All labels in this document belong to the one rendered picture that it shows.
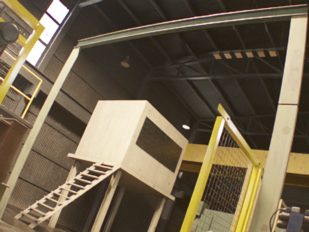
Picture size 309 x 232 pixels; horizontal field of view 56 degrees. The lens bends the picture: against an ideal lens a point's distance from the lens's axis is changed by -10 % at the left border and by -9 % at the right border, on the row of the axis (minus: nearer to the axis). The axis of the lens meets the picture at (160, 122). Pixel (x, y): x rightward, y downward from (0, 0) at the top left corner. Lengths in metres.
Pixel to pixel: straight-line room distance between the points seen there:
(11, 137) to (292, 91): 3.08
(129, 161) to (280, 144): 7.05
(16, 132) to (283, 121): 2.80
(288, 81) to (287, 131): 0.69
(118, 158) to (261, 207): 7.11
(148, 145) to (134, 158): 0.74
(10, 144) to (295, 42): 3.59
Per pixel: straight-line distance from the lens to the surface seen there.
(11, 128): 2.95
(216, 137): 2.29
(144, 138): 10.41
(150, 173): 10.86
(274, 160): 3.48
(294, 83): 3.93
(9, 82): 2.15
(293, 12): 4.83
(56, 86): 7.05
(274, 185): 3.37
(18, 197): 13.69
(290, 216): 1.70
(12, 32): 1.39
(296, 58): 4.16
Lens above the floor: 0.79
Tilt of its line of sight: 21 degrees up
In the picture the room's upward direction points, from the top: 21 degrees clockwise
